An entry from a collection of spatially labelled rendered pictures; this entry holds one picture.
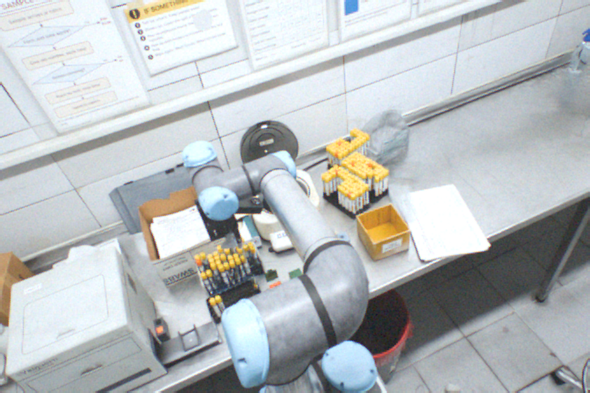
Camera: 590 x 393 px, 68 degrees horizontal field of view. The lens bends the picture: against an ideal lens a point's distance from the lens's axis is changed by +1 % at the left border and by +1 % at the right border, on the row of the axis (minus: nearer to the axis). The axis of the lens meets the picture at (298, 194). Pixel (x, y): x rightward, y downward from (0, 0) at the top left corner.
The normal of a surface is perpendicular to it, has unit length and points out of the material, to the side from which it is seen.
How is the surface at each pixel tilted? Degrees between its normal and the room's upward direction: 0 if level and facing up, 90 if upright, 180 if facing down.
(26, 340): 0
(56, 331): 0
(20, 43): 94
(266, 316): 12
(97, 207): 90
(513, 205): 0
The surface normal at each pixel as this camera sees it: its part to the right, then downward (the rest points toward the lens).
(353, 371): -0.01, -0.75
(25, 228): 0.40, 0.62
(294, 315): 0.02, -0.46
